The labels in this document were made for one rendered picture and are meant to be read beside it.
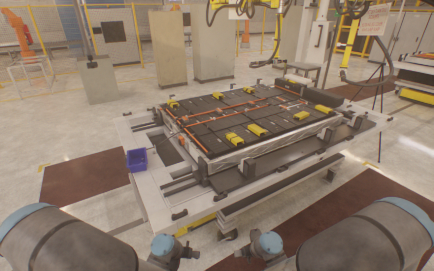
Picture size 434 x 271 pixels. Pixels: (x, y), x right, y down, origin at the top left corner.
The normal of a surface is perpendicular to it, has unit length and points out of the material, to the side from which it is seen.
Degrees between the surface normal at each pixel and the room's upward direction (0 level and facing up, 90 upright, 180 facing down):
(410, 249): 55
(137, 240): 0
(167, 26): 90
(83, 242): 29
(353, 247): 36
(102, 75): 90
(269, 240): 19
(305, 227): 0
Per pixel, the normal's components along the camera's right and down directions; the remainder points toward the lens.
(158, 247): -0.14, -0.66
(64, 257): 0.28, -0.44
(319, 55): -0.57, 0.42
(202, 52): 0.50, 0.44
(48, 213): 0.16, -0.98
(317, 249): -0.79, -0.55
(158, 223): 0.00, -0.86
